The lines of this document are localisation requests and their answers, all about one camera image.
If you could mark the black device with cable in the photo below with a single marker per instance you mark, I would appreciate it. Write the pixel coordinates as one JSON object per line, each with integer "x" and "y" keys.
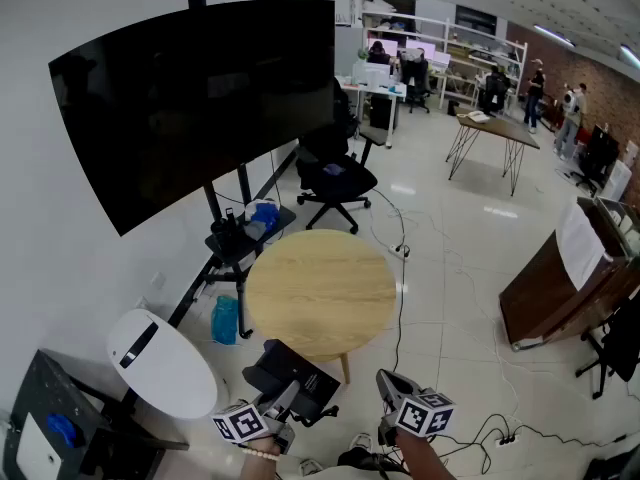
{"x": 295, "y": 373}

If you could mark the person's left forearm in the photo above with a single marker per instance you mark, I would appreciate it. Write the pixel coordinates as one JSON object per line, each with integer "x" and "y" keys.
{"x": 260, "y": 469}

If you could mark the white flat box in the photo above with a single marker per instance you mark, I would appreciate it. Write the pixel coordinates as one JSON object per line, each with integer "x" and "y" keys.
{"x": 35, "y": 453}

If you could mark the black computer tower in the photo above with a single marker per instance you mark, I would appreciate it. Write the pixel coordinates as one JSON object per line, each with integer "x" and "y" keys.
{"x": 382, "y": 112}

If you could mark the blue object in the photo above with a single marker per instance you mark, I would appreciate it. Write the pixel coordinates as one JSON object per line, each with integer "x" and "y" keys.
{"x": 65, "y": 430}

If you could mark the black swivel chair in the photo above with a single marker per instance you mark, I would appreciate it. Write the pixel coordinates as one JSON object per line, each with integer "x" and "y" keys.
{"x": 622, "y": 348}

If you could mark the white desk phone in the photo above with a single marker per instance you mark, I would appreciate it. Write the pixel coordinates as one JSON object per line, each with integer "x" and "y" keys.
{"x": 475, "y": 116}

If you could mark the purple cloth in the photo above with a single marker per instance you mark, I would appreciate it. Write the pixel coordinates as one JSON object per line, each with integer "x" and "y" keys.
{"x": 333, "y": 169}

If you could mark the ceiling light strip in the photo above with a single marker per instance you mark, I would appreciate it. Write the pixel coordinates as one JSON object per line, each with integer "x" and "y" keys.
{"x": 631, "y": 55}
{"x": 554, "y": 34}

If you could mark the black speckled cabinet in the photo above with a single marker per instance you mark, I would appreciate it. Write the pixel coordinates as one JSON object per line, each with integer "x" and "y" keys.
{"x": 45, "y": 388}

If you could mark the black television stand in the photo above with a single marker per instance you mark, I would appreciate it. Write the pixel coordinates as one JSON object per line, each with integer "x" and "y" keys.
{"x": 212, "y": 203}

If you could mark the person's white shoe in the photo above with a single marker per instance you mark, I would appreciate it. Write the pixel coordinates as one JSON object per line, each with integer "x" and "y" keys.
{"x": 311, "y": 467}
{"x": 361, "y": 440}

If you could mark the pink lit monitor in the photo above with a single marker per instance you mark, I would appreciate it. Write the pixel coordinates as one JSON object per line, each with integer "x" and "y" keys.
{"x": 392, "y": 45}
{"x": 425, "y": 48}

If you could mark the white power strip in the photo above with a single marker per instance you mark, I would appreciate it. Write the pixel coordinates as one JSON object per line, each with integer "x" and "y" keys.
{"x": 397, "y": 250}
{"x": 507, "y": 439}

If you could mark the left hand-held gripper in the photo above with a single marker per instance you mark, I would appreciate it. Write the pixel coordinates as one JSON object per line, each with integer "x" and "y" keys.
{"x": 242, "y": 423}

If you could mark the white boxes on desk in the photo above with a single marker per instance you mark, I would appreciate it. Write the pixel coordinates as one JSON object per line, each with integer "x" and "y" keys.
{"x": 370, "y": 74}

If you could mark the grey partition panel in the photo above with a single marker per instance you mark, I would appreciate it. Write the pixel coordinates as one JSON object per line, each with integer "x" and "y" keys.
{"x": 347, "y": 50}

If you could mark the blue gloves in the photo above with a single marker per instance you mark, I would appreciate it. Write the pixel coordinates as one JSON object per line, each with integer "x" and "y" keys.
{"x": 265, "y": 215}

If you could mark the black accessories pile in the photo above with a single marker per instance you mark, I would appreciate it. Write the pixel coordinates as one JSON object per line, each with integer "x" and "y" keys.
{"x": 225, "y": 230}

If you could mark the white oval appliance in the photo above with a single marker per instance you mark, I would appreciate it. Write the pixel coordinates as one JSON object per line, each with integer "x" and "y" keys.
{"x": 165, "y": 368}

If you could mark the black waste bin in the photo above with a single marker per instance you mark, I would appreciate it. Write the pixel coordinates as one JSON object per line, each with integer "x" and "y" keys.
{"x": 453, "y": 108}

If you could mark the round wooden table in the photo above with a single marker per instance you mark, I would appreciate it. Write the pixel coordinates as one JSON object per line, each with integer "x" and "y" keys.
{"x": 320, "y": 288}

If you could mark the person's right forearm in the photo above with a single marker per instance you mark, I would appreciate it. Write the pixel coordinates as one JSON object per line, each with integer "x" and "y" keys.
{"x": 422, "y": 460}

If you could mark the grey cloth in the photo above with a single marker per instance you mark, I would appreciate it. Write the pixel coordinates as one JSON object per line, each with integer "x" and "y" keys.
{"x": 254, "y": 230}

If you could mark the dark table with hairpin legs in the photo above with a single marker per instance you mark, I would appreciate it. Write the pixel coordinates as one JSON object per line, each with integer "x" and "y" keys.
{"x": 505, "y": 130}

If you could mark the white cloth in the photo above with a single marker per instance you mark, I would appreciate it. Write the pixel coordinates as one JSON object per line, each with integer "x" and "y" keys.
{"x": 580, "y": 248}

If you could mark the white low cabinet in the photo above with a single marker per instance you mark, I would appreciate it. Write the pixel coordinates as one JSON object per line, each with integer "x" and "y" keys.
{"x": 619, "y": 180}

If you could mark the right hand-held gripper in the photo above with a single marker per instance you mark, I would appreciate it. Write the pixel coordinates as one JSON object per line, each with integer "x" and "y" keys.
{"x": 425, "y": 415}

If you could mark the large black television screen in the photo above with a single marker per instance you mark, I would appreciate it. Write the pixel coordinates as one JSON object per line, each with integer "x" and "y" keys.
{"x": 190, "y": 108}

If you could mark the blue plastic bag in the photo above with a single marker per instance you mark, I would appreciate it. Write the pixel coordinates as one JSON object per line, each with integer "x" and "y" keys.
{"x": 225, "y": 320}

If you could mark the office chair with clothes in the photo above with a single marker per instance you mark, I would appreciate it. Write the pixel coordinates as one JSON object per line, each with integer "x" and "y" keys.
{"x": 416, "y": 75}

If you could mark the white office desk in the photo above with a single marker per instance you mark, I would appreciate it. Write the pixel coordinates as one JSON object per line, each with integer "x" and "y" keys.
{"x": 380, "y": 90}

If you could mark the black office chair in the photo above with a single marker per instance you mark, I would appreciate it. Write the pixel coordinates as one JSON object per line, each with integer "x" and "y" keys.
{"x": 345, "y": 185}

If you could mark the white shelving rack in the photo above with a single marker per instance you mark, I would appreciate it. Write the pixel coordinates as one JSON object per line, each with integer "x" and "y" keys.
{"x": 500, "y": 48}

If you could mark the brown wooden cabinet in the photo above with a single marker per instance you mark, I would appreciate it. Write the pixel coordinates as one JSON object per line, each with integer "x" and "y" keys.
{"x": 540, "y": 298}

